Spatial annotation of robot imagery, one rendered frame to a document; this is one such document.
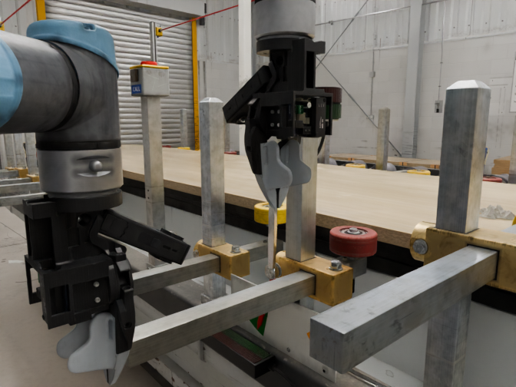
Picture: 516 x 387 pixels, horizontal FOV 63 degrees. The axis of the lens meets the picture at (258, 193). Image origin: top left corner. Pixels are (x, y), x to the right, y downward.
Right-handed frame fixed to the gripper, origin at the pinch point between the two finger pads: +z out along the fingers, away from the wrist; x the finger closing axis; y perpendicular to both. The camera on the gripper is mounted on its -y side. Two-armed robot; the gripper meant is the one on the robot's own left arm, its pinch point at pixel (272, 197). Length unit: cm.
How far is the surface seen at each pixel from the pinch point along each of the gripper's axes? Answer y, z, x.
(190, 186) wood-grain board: -66, 10, 28
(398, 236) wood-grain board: 3.2, 10.1, 27.8
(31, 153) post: -178, 6, 11
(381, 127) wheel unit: -60, -7, 118
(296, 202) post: -3.9, 2.4, 9.0
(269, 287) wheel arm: -0.3, 13.0, -0.3
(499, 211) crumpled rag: 11, 8, 53
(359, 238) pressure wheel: 2.4, 8.5, 17.2
